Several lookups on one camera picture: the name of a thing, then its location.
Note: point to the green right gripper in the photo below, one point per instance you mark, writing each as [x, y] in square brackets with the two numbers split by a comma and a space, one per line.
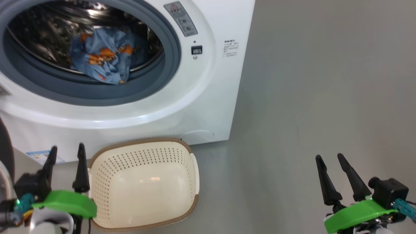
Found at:
[357, 213]

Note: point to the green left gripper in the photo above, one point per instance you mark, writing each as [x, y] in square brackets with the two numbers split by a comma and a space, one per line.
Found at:
[68, 201]

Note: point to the black round glass washer door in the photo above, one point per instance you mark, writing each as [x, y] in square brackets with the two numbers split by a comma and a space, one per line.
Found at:
[6, 152]

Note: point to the blue bear-print garment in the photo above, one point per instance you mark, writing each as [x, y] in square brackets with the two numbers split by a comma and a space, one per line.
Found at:
[104, 58]

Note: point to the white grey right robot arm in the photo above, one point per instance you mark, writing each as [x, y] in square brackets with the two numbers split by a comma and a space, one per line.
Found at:
[373, 229]

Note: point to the cream perforated plastic laundry basket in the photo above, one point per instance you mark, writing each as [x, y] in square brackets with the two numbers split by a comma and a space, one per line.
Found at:
[146, 185]

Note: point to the grey rubber door gasket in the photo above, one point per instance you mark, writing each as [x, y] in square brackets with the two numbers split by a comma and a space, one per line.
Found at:
[156, 87]

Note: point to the white front-load washing machine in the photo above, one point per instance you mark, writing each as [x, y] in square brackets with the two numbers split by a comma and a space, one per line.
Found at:
[201, 97]

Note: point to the black square door latch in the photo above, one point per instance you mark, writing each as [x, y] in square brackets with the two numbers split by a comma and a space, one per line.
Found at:
[196, 50]

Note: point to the blue energy label sticker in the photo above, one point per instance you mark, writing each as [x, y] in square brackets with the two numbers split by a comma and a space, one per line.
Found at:
[39, 156]

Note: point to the round white filter cover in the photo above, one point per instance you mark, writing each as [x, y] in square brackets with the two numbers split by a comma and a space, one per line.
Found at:
[198, 137]

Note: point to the perforated steel washer drum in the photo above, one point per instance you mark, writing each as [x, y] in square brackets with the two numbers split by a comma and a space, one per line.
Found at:
[42, 32]

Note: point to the grey warning sticker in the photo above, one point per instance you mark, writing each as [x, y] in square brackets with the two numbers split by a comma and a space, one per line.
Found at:
[182, 19]

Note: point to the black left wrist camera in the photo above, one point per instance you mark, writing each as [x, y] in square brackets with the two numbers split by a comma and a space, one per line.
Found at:
[31, 185]

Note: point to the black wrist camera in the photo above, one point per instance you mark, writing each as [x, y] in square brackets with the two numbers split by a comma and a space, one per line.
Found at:
[390, 191]
[31, 185]

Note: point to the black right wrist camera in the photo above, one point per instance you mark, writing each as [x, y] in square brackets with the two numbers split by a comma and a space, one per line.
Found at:
[390, 191]

